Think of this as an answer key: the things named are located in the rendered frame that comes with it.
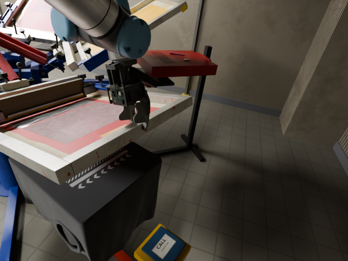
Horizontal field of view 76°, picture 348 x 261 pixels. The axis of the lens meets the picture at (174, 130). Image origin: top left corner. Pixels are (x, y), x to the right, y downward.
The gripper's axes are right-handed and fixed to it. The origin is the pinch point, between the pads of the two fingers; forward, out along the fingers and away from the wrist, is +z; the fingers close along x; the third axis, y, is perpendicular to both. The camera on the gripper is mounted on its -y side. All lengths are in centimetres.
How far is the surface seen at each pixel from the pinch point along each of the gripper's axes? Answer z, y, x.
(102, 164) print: 24.2, -0.8, -28.7
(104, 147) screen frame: 0.0, 16.0, 1.9
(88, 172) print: 24.1, 6.2, -28.9
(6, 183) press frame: 77, 9, -160
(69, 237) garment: 47, 22, -30
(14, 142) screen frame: -1.0, 26.8, -24.5
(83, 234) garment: 35.3, 21.9, -14.6
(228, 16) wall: -35, -299, -94
